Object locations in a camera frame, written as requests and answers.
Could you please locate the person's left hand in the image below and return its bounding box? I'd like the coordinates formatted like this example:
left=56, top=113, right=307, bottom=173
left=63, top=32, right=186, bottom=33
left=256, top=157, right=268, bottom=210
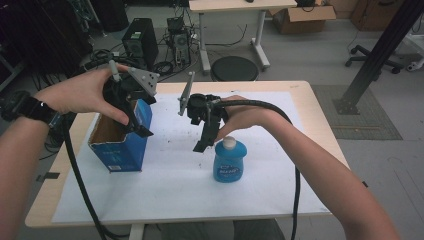
left=34, top=64, right=134, bottom=126

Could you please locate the black wrist watch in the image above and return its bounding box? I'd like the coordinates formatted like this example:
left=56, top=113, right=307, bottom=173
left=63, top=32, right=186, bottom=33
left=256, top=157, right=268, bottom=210
left=0, top=89, right=63, bottom=130

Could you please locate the blue cardboard box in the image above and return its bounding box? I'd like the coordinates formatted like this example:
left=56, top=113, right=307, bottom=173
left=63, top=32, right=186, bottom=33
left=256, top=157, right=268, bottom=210
left=87, top=98, right=153, bottom=173

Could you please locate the white-legged wooden table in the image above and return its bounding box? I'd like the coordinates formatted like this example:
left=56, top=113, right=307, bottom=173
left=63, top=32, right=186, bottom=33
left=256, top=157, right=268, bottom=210
left=188, top=0, right=298, bottom=75

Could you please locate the person's right hand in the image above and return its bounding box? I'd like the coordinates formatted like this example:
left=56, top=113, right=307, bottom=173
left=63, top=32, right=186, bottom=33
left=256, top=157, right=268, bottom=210
left=214, top=94, right=272, bottom=143

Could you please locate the open computer case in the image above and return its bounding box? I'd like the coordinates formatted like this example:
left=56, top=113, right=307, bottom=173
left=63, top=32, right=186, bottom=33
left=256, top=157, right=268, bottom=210
left=165, top=16, right=193, bottom=67

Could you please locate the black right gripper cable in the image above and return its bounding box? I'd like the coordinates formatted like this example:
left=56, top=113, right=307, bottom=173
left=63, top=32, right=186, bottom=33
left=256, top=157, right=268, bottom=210
left=213, top=99, right=302, bottom=240

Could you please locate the blue bottle with white cap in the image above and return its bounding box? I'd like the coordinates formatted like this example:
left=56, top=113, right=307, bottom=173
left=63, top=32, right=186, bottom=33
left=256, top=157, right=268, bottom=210
left=212, top=135, right=249, bottom=184

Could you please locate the black metal stand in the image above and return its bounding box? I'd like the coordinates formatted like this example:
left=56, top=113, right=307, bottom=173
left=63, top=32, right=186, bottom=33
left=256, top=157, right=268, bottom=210
left=332, top=0, right=424, bottom=116

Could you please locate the black office chair base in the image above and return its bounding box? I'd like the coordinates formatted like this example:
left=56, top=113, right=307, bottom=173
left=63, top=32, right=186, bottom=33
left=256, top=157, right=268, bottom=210
left=344, top=44, right=406, bottom=75

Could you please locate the white table mat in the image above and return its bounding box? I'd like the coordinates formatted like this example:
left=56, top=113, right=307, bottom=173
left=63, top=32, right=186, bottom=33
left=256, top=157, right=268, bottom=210
left=51, top=91, right=332, bottom=224

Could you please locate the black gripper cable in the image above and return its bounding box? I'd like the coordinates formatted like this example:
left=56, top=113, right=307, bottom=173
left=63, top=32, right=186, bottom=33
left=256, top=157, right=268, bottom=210
left=213, top=99, right=302, bottom=240
left=61, top=113, right=129, bottom=240

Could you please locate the open cardboard box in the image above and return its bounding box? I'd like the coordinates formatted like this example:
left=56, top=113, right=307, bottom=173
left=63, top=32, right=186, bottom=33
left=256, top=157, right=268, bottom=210
left=266, top=4, right=338, bottom=35

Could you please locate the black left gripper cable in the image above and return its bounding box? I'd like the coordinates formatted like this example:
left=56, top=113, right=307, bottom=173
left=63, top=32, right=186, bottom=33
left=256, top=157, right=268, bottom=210
left=61, top=113, right=129, bottom=240

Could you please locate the black tape strip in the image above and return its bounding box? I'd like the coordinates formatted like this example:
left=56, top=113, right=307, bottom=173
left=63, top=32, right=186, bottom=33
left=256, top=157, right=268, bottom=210
left=35, top=171, right=61, bottom=183

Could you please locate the closed cardboard box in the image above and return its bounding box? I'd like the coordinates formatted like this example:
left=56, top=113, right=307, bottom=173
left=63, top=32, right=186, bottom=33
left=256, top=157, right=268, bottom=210
left=349, top=0, right=407, bottom=33

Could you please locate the grey floor mat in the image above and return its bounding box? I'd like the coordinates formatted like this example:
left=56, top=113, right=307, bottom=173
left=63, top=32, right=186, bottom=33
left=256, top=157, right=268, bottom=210
left=311, top=84, right=404, bottom=141

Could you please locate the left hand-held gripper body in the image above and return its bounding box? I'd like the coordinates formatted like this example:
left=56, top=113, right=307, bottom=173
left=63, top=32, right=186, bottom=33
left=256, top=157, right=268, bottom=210
left=103, top=59, right=161, bottom=118

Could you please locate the black computer tower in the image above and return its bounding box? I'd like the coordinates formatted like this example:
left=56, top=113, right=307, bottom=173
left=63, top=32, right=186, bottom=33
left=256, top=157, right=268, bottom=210
left=121, top=17, right=160, bottom=70

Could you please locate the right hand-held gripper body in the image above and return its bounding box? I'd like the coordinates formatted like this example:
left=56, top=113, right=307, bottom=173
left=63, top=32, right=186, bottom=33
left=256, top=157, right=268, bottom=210
left=178, top=71, right=230, bottom=126

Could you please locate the black round stool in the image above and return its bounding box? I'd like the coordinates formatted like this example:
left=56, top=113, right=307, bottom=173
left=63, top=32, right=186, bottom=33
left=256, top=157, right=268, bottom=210
left=210, top=55, right=260, bottom=83

